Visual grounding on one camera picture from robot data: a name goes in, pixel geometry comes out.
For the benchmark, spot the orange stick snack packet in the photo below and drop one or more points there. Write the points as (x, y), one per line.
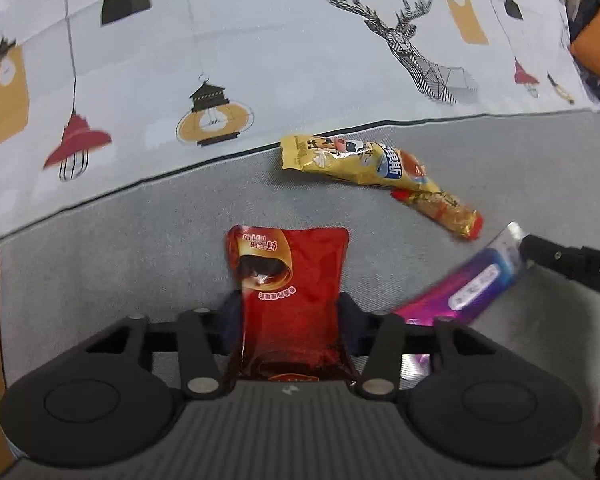
(447, 212)

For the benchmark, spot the red snack packet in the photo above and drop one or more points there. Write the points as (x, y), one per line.
(290, 300)

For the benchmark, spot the gold snack packet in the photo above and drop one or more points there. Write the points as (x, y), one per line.
(342, 160)

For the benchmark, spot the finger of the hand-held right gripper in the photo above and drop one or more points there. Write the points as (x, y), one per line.
(570, 262)

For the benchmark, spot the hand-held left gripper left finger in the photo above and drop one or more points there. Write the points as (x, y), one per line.
(197, 355)

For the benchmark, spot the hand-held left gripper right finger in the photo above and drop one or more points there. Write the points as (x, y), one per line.
(387, 355)

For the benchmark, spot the purple snack packet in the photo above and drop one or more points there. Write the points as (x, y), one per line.
(462, 294)

